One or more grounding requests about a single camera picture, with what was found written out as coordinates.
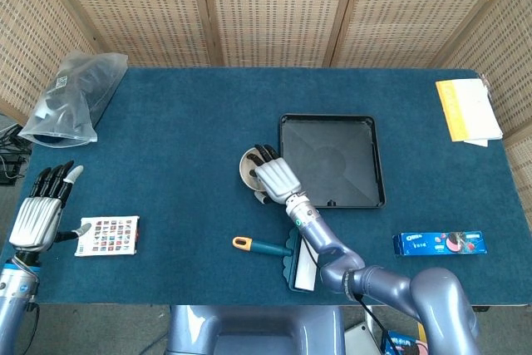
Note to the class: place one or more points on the grey-blue robot torso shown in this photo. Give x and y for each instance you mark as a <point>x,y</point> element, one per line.
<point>253,330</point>

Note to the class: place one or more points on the blue Oreo cookie box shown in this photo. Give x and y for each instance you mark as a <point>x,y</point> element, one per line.
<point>428,243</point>

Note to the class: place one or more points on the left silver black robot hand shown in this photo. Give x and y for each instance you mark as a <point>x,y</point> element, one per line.
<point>35,222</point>

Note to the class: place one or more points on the white round bowl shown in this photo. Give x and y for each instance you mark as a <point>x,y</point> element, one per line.
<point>245,176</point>

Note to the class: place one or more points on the white box with picture grid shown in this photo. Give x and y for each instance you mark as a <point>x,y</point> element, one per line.
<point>108,235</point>

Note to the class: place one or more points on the woven wooden folding screen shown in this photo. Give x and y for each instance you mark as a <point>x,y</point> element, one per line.
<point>274,6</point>

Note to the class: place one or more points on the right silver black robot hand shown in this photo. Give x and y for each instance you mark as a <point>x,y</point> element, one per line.
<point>276,178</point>

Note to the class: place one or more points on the yellow and white booklet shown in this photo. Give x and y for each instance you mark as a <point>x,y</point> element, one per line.
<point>469,109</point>

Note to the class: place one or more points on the white flat box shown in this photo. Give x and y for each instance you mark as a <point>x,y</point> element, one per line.
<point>357,340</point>

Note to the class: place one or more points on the yellow floor tape strip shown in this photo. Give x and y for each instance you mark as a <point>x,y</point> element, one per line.
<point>421,332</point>

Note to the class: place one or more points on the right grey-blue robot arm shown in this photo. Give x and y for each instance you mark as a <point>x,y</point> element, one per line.
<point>374,280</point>

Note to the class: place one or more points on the black square plastic tray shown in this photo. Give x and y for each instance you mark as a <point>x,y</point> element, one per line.
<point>332,159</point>

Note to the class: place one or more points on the clear plastic bag dark contents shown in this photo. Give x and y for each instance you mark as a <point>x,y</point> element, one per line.
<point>70,101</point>

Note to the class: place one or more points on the blue pink Oreo box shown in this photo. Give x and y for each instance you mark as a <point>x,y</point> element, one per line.
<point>401,346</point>

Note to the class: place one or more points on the blue table cloth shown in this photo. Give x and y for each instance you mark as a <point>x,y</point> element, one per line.
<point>187,114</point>

